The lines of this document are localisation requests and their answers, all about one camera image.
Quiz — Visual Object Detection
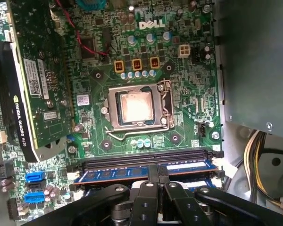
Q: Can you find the blue chipset heatsink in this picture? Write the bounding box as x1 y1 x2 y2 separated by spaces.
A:
75 0 107 11

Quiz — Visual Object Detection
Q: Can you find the white power connector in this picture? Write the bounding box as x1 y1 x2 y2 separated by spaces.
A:
178 44 191 59

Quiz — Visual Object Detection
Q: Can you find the metal socket cover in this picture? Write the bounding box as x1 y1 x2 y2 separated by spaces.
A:
101 81 175 132

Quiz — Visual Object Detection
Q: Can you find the black PC case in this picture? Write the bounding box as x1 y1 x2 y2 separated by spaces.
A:
0 0 283 226

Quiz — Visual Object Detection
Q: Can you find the power supply wire bundle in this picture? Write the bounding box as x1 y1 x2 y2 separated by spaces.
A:
244 129 283 219

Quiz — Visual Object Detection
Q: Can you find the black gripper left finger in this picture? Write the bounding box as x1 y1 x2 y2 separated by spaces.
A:
21 164 160 226

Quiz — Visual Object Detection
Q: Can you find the black green graphics card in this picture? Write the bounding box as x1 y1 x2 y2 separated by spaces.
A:
0 0 75 163

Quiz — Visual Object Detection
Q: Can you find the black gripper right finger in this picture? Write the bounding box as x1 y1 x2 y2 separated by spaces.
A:
158 169 283 226

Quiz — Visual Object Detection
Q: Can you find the silver CPU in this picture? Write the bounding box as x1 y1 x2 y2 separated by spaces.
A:
117 91 154 125

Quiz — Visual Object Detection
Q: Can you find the grey power supply unit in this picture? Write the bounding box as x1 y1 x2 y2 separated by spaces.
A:
223 0 283 141

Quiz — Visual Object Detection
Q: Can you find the metal locking lever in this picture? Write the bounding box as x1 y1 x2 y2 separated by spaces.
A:
104 79 175 141

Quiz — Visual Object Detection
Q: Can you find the RAM stick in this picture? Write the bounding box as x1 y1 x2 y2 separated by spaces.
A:
73 161 219 186
83 178 219 197

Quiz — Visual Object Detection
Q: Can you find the black RAM slot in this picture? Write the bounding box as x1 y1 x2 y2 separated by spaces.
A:
82 150 215 167
83 155 215 170

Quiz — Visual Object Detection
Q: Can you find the green motherboard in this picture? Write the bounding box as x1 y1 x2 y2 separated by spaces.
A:
0 0 225 222

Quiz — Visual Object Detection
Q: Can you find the thin red wire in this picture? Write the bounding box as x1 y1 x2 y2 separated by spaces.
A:
54 0 109 57

